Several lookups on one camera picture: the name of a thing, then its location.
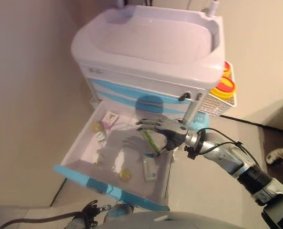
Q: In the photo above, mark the dark robot left hand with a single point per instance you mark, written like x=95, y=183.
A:
x=90, y=212

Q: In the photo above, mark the dark robot right hand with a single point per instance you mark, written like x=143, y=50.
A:
x=172, y=132

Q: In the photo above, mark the clear bottle with yellow cap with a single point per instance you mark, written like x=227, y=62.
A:
x=125, y=174

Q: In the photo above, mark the white drawer with blue front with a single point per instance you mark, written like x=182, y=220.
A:
x=84, y=152

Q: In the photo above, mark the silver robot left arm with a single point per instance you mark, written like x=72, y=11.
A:
x=76, y=225

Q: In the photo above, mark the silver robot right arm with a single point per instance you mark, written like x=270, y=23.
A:
x=227, y=155

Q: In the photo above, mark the pink white medicine box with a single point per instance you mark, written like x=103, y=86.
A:
x=111, y=119

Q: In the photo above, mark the silver cart lock bar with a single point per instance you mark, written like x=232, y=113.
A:
x=191, y=111

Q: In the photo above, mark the light blue bin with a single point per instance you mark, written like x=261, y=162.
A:
x=202, y=120

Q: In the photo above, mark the black key in lock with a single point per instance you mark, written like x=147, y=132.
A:
x=185, y=96

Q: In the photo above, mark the white mesh basket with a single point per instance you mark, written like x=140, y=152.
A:
x=213, y=105

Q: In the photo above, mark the small white clear bottle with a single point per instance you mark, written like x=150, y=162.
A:
x=100, y=138

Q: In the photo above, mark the small bottle with yellow cap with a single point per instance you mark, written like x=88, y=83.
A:
x=96, y=127

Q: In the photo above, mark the white medical cart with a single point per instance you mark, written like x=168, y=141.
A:
x=144, y=59

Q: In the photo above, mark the white furniture leg with caster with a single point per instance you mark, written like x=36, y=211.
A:
x=275, y=156

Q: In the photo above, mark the white cart pole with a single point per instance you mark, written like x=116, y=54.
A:
x=213, y=8

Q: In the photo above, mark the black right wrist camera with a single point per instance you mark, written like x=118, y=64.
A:
x=191, y=152

